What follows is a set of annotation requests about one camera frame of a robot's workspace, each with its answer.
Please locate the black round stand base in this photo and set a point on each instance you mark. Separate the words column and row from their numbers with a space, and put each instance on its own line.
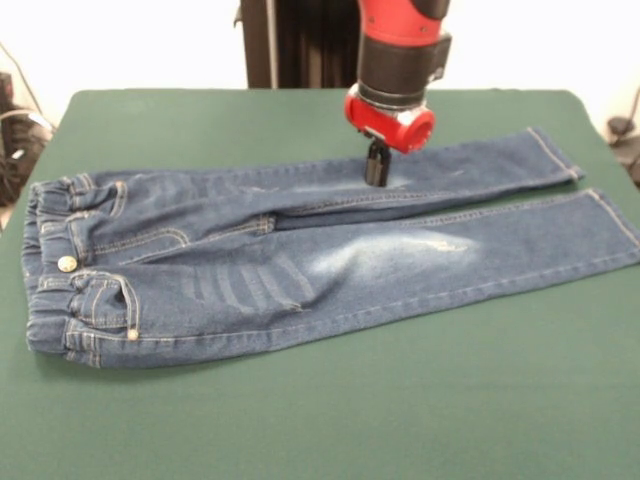
column 620, row 125

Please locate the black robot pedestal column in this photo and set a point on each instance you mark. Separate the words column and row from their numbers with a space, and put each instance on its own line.
column 300, row 40

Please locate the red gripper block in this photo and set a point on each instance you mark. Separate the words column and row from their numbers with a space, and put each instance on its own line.
column 390, row 125

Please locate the blue denim jeans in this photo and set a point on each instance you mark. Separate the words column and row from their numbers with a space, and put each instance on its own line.
column 300, row 260

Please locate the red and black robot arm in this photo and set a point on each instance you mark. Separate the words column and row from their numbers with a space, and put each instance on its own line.
column 400, row 55

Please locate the dark green table cloth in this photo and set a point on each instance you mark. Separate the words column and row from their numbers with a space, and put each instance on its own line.
column 300, row 410

